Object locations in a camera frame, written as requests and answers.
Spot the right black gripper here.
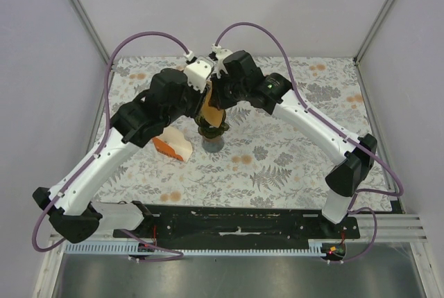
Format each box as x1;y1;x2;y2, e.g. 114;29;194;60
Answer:
210;71;248;111

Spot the brown paper coffee filter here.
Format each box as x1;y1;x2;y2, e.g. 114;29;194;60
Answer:
200;88;225;128

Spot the dark glass dripper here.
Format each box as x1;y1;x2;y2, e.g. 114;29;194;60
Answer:
194;110;230;139

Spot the orange coffee filter box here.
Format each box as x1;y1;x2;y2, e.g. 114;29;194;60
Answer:
152;126;193;162

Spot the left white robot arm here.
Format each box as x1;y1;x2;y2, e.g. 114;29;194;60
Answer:
33;64;212;243

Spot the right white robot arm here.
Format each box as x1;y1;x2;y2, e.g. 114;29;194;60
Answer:
210;46;377;238

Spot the floral patterned table mat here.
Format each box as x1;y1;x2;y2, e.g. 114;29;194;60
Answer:
94;57;371;209

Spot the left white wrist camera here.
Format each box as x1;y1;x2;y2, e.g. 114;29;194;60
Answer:
183;51;214;93

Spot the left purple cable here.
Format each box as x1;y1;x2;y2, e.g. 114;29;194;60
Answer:
31;31;194;263

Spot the purple cable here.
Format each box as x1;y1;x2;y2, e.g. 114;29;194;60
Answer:
214;22;405;266
31;31;194;263

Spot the black mounting base plate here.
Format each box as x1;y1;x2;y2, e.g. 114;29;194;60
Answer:
132;205;360;250

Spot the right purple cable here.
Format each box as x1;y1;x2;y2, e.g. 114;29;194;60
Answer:
214;22;405;266

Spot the white slotted cable duct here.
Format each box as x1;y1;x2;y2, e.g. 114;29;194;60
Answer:
64;238;330;256

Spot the left aluminium frame post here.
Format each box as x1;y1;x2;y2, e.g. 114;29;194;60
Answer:
48;0;114;67

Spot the aluminium frame post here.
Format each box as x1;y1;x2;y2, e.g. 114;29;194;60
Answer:
48;0;114;67
352;0;417;63

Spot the right aluminium frame post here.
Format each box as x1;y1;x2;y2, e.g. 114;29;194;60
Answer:
352;0;417;63

